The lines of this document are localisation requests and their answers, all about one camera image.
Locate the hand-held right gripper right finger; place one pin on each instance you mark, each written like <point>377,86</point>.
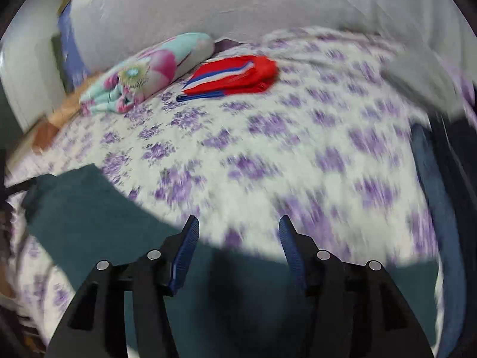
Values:
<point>294,253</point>

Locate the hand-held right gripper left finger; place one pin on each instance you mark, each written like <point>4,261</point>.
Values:
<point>184,253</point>

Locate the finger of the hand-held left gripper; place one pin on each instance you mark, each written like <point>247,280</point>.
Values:
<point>22,187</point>

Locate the teal pants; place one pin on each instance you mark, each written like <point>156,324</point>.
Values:
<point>97,223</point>

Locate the navy track pants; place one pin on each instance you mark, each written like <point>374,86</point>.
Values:
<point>462,179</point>

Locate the blue flat box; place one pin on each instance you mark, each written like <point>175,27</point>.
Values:
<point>69,44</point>

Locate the blue jeans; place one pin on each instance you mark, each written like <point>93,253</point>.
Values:
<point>436,194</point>

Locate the folded floral blanket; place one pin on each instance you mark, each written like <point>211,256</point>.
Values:
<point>156,71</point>

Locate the red striped shorts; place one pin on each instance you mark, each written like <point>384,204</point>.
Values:
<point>238,76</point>

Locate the grey sweatpants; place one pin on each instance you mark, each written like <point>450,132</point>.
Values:
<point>421,82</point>

